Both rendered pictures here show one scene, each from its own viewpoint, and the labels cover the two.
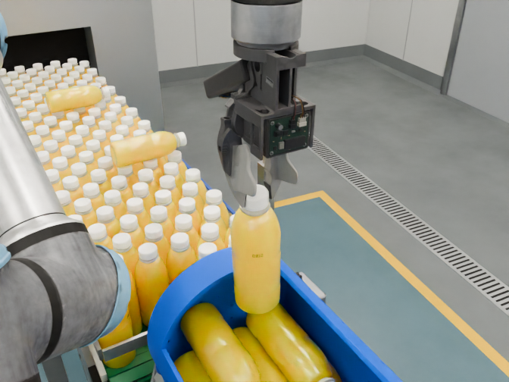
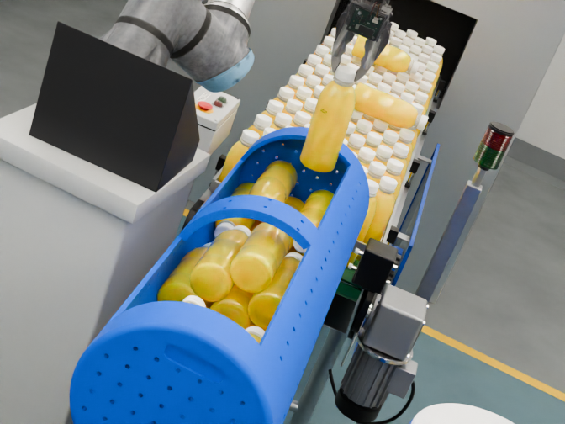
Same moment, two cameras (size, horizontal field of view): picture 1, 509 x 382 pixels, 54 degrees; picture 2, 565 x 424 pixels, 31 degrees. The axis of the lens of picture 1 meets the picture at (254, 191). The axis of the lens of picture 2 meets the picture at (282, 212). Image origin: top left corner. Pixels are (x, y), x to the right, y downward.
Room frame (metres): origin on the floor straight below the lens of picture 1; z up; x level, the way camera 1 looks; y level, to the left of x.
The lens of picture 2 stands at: (-0.98, -1.05, 1.95)
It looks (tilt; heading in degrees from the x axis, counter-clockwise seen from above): 25 degrees down; 35
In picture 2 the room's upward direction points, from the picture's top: 21 degrees clockwise
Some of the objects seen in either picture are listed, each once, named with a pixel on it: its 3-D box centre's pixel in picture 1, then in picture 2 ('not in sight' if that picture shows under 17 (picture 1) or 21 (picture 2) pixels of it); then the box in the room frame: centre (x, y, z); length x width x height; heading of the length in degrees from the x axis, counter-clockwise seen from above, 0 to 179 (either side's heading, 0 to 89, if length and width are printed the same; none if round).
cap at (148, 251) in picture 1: (148, 251); not in sight; (0.82, 0.22, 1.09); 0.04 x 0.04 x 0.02
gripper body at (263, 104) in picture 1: (268, 96); (373, 2); (0.54, -0.02, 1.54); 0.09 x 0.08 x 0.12; 30
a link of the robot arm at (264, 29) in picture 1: (268, 21); not in sight; (0.54, -0.02, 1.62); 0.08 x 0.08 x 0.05
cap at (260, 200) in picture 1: (254, 198); (345, 74); (0.56, 0.00, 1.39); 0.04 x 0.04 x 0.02
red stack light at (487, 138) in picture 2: not in sight; (497, 138); (1.21, -0.03, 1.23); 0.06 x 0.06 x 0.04
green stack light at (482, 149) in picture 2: not in sight; (489, 154); (1.21, -0.03, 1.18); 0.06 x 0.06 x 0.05
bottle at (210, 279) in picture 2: not in sight; (224, 260); (0.25, -0.12, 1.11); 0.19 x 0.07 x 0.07; 31
